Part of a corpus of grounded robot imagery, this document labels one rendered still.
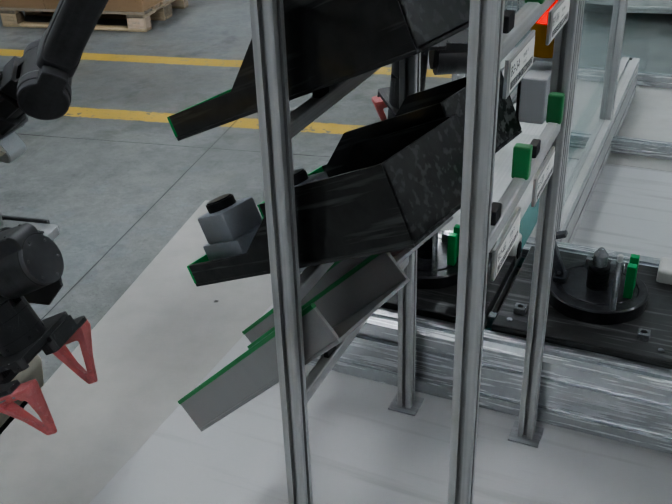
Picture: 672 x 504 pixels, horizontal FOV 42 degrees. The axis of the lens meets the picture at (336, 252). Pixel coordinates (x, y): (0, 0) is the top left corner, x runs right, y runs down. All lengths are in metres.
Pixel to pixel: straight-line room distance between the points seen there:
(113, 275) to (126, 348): 1.97
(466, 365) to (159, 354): 0.73
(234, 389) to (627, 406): 0.52
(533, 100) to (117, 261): 2.38
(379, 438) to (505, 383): 0.19
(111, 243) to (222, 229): 2.74
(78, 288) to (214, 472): 2.22
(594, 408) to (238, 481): 0.47
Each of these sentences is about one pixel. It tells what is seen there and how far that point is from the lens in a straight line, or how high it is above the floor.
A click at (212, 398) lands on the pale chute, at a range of 0.97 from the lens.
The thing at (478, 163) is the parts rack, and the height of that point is 1.39.
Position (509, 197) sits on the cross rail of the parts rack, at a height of 1.31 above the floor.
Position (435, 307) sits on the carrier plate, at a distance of 1.25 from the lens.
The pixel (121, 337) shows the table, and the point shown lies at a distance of 1.44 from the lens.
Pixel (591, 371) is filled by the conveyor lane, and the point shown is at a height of 0.96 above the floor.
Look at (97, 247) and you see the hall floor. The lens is 3.59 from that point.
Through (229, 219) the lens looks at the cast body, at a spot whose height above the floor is 1.26.
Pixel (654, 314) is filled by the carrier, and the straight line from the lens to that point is 1.28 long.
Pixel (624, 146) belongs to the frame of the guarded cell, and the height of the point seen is 0.88.
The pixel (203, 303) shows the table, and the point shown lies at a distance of 1.49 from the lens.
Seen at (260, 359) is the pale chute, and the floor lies 1.13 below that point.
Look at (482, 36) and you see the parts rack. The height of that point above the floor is 1.48.
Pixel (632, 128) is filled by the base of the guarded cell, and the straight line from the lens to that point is 2.24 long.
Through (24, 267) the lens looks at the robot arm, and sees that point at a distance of 0.97.
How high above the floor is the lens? 1.65
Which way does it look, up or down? 29 degrees down
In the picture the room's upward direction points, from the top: 2 degrees counter-clockwise
